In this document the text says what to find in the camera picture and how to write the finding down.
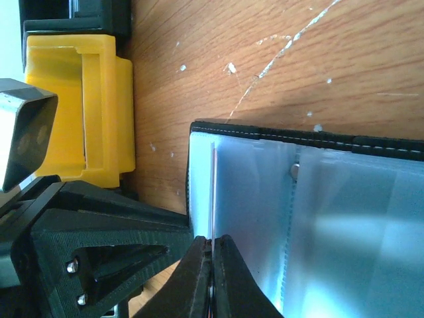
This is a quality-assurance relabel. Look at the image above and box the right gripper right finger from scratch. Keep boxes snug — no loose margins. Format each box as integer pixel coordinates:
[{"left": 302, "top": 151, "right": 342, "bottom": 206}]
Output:
[{"left": 211, "top": 235, "right": 282, "bottom": 317}]

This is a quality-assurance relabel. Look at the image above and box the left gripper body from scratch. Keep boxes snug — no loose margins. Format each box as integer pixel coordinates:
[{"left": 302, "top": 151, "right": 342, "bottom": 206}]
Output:
[{"left": 1, "top": 176, "right": 63, "bottom": 317}]

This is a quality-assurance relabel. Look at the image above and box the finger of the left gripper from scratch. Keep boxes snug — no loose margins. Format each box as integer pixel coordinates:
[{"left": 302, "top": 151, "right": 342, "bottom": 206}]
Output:
[{"left": 30, "top": 181, "right": 193, "bottom": 317}]

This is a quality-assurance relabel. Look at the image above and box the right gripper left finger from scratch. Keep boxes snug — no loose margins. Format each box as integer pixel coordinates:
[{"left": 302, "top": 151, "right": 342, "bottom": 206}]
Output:
[{"left": 134, "top": 236, "right": 212, "bottom": 317}]

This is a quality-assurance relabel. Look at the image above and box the black card holder wallet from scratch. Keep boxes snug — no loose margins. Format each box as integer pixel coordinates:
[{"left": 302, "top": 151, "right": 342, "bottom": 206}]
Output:
[{"left": 187, "top": 121, "right": 423, "bottom": 317}]

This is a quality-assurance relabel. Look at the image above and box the red white card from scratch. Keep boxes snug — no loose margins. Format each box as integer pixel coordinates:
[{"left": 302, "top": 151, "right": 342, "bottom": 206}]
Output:
[{"left": 210, "top": 142, "right": 217, "bottom": 251}]

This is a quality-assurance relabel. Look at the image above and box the yellow card bin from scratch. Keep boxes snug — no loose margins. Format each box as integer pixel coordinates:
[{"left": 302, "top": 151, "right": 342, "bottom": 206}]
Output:
[{"left": 25, "top": 34, "right": 135, "bottom": 188}]

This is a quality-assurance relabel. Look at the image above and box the right black card bin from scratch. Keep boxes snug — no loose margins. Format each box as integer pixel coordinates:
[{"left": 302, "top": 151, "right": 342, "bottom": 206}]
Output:
[{"left": 19, "top": 0, "right": 132, "bottom": 40}]

